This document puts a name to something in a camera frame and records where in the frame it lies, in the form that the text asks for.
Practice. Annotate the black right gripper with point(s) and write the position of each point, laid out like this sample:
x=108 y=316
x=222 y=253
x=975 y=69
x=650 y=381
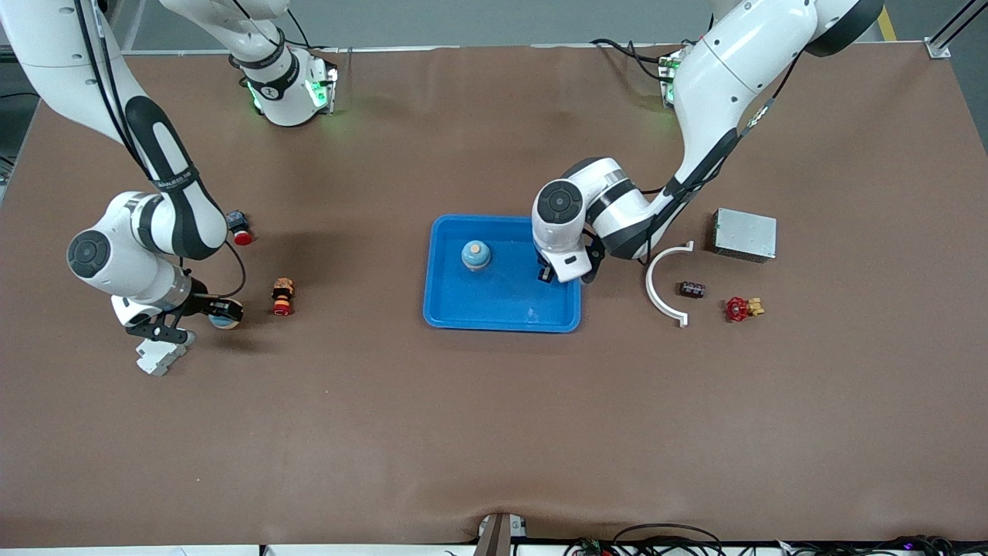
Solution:
x=202 y=303

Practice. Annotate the blue dome bell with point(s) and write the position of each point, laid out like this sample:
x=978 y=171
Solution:
x=224 y=322
x=476 y=255

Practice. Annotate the small black connector block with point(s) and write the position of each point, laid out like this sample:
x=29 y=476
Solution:
x=691 y=289

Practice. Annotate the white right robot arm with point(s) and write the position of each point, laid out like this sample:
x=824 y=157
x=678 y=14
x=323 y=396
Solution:
x=46 y=46

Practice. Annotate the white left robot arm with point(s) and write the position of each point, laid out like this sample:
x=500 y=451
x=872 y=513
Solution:
x=725 y=69

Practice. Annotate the blue plastic tray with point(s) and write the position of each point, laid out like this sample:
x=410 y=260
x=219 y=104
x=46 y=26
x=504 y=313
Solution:
x=494 y=301

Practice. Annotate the red button yellow collar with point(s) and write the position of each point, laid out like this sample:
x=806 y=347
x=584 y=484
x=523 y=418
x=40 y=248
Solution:
x=282 y=297

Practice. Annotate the red button black base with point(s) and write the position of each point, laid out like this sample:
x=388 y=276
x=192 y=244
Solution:
x=243 y=237

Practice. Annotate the white grey circuit breaker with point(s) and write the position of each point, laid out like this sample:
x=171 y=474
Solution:
x=158 y=361

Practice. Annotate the perforated metal power supply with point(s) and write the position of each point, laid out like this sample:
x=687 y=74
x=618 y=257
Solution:
x=745 y=234

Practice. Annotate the brass valve red handwheel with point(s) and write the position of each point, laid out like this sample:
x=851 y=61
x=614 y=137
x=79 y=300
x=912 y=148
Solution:
x=739 y=309

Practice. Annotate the white curved plastic bracket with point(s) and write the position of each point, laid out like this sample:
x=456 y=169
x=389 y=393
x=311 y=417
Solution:
x=651 y=289

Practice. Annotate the aluminium frame profile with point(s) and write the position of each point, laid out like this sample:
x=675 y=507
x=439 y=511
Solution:
x=938 y=48

